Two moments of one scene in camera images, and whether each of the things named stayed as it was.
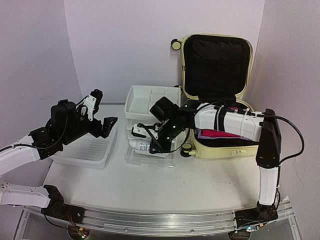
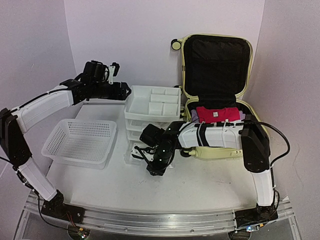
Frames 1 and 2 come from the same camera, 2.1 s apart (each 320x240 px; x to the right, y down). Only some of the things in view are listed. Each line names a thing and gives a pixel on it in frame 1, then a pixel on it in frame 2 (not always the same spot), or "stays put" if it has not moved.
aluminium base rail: (161, 222) stays put
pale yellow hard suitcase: (216, 70) stays put
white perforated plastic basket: (88, 152) stays put
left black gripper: (105, 128) → (122, 96)
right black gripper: (162, 147) → (158, 170)
